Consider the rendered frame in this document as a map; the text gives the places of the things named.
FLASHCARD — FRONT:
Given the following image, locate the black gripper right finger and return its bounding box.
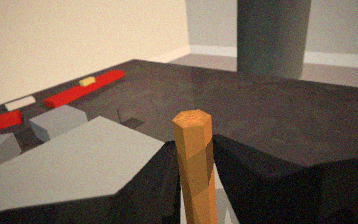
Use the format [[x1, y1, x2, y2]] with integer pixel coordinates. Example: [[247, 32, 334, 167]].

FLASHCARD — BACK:
[[212, 134, 358, 224]]

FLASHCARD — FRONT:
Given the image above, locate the red rectangular block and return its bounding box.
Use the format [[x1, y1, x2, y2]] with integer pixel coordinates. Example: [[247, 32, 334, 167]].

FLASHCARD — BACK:
[[0, 110, 22, 129], [44, 70, 124, 108]]

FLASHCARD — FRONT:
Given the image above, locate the awl with orange handle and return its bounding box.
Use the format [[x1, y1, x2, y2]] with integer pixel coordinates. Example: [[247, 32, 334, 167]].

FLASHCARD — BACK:
[[172, 110, 217, 224]]

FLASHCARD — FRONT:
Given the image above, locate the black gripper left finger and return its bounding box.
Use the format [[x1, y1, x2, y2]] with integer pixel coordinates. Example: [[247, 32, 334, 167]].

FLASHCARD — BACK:
[[0, 140, 181, 224]]

